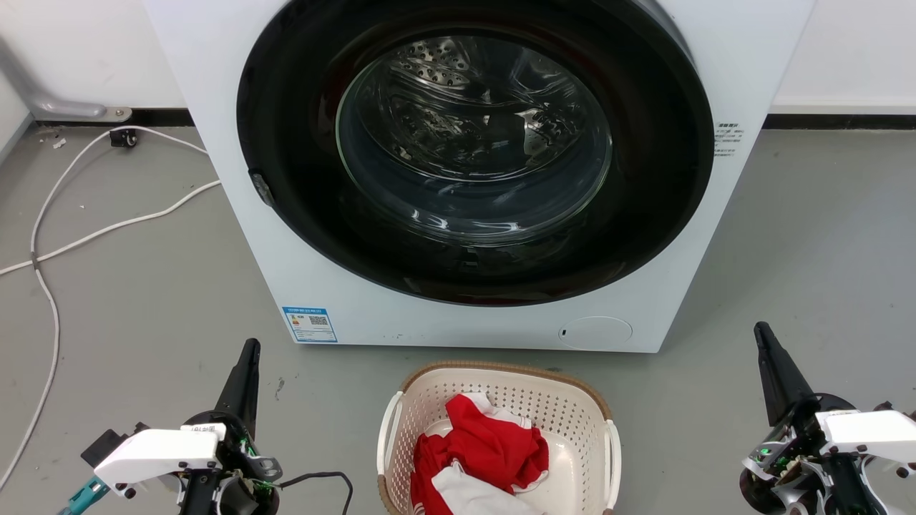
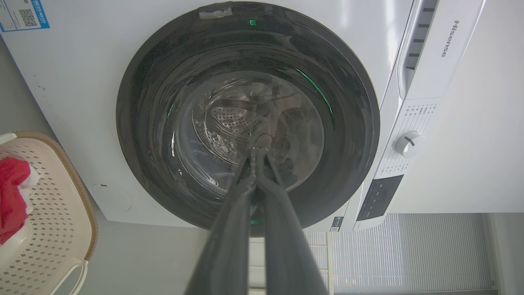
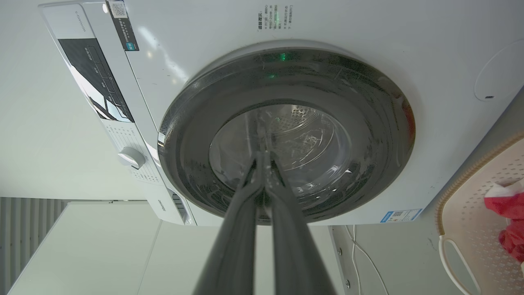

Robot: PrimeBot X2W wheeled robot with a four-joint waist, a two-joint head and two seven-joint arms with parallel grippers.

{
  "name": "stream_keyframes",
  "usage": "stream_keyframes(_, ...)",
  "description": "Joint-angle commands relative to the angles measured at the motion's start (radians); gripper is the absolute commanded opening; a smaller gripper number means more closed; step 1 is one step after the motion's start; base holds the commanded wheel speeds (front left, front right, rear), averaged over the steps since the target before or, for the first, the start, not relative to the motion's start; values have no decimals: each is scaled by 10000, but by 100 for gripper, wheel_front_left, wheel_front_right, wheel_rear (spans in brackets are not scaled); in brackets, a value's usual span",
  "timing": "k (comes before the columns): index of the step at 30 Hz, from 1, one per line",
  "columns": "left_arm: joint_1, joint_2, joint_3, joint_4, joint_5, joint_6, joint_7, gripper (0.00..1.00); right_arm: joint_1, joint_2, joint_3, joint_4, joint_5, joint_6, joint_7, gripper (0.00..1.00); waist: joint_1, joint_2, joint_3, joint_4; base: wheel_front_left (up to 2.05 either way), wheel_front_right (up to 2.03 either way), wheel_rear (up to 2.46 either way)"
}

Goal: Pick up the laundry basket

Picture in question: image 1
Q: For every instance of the red and white garment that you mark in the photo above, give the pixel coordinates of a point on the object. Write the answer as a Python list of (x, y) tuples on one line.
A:
[(486, 447)]

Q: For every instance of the cream perforated laundry basket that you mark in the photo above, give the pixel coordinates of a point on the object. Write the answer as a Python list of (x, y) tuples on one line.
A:
[(565, 408)]

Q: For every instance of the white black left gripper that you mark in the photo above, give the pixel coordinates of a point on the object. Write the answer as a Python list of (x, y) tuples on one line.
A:
[(157, 454)]

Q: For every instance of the white front-load washing machine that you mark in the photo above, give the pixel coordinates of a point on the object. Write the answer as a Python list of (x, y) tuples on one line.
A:
[(250, 236)]

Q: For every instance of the small black caster wheel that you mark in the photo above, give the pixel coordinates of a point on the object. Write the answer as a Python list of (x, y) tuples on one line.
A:
[(124, 139)]

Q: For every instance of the blue energy label sticker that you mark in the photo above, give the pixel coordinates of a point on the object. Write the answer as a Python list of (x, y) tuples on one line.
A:
[(310, 324)]

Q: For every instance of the small black camera box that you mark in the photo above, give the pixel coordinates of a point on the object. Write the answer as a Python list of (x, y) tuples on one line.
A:
[(107, 443)]

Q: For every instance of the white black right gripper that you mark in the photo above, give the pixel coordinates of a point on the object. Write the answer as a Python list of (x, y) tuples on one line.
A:
[(866, 433)]

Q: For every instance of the round black glass washer door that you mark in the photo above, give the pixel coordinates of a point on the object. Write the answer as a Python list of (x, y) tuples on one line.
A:
[(644, 214)]

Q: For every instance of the small printed text label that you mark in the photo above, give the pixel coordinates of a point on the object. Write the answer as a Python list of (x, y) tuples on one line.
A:
[(728, 140)]

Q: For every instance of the round white filter cover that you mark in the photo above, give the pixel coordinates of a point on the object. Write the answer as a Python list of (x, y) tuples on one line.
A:
[(595, 333)]

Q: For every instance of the teal connector piece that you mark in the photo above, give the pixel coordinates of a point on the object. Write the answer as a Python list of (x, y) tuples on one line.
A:
[(84, 496)]

